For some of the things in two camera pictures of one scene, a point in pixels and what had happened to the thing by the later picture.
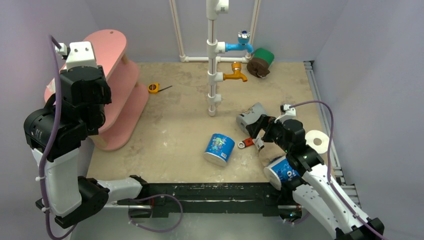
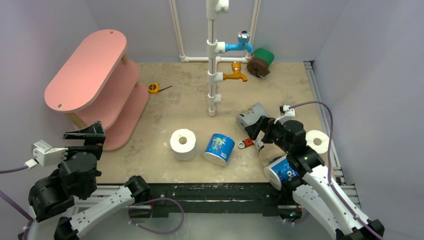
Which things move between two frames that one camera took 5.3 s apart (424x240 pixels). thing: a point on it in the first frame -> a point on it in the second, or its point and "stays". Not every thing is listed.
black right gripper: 265,127 stays
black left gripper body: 99,117 -> 98,149
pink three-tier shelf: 129,100 stays
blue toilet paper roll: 218,148 stays
